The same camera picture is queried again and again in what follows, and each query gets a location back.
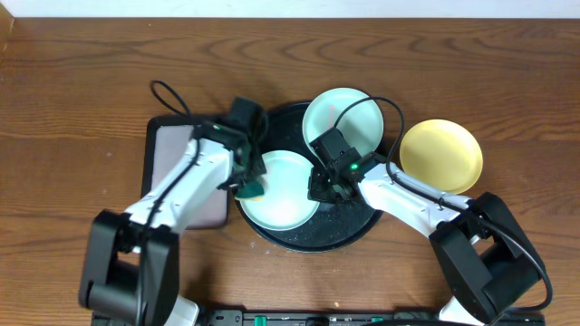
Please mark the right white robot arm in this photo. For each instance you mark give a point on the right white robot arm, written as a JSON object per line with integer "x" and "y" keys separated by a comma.
{"x": 485, "y": 256}

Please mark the mint green plate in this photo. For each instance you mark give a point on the mint green plate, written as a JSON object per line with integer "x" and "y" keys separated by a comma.
{"x": 361, "y": 126}
{"x": 285, "y": 204}

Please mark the black rail with green clips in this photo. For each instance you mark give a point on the black rail with green clips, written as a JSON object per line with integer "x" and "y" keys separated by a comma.
{"x": 239, "y": 318}

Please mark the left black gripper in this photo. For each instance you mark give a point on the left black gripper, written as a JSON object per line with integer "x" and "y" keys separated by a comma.
{"x": 258, "y": 160}

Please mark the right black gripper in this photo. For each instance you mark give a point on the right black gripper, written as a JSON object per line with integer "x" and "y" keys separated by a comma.
{"x": 315, "y": 191}

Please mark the round black tray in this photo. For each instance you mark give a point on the round black tray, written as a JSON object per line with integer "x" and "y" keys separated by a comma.
{"x": 332, "y": 226}

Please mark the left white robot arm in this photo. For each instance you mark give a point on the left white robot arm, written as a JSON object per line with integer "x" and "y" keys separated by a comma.
{"x": 131, "y": 268}

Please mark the green yellow sponge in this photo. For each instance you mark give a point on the green yellow sponge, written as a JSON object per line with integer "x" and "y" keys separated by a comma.
{"x": 252, "y": 190}

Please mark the black rectangular soap tray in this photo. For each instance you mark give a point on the black rectangular soap tray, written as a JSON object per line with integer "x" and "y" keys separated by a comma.
{"x": 167, "y": 138}

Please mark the yellow plate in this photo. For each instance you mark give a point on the yellow plate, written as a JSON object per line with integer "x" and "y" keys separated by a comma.
{"x": 442, "y": 154}

